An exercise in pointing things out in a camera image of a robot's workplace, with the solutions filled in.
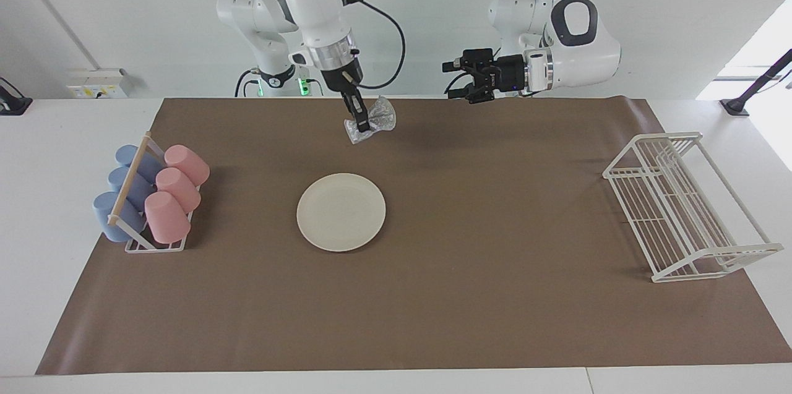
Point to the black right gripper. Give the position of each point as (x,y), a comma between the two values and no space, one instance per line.
(343,78)

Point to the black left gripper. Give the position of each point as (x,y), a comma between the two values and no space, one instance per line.
(501,75)

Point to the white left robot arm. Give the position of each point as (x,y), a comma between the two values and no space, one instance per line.
(588,60)

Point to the cream round plate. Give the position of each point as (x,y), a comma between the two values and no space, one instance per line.
(341,212)

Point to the brown table mat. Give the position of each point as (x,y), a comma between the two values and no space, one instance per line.
(495,227)

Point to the pink plastic cup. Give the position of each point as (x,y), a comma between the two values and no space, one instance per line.
(189,164)
(166,218)
(179,190)

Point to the blue plastic cup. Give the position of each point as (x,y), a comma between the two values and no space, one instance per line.
(129,154)
(124,182)
(108,218)

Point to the small white cup rack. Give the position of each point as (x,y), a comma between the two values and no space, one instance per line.
(130,177)

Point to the black slanted pole stand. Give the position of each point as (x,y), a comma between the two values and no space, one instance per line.
(736,106)

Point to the black clamp stand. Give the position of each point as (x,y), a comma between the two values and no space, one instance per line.
(13,103)

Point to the white wall socket strip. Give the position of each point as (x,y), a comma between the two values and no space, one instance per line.
(96,83)

